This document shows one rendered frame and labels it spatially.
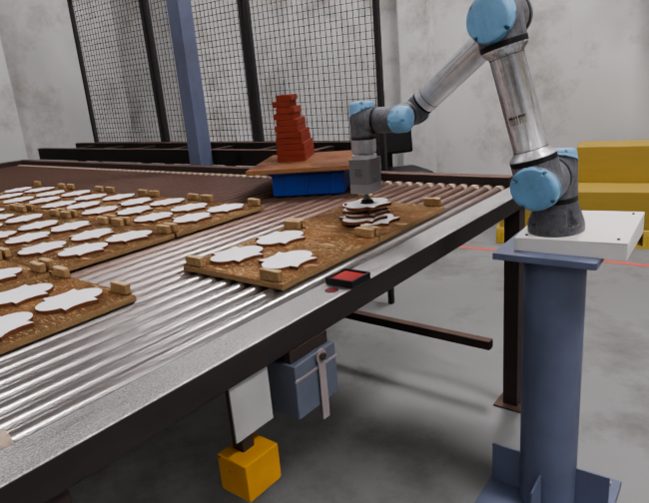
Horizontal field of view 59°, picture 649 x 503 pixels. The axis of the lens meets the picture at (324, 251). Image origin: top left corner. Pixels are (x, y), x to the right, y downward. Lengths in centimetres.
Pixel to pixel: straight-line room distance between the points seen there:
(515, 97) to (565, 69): 418
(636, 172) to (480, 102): 166
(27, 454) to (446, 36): 554
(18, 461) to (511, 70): 127
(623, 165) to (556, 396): 338
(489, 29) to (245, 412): 101
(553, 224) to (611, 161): 338
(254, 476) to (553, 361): 98
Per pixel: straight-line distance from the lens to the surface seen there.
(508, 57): 150
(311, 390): 122
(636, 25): 558
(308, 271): 136
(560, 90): 568
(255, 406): 114
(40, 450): 91
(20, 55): 660
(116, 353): 114
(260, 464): 116
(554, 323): 174
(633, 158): 502
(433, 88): 173
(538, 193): 150
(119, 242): 188
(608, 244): 162
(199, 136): 350
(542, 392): 185
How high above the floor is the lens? 137
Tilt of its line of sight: 17 degrees down
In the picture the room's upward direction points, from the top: 5 degrees counter-clockwise
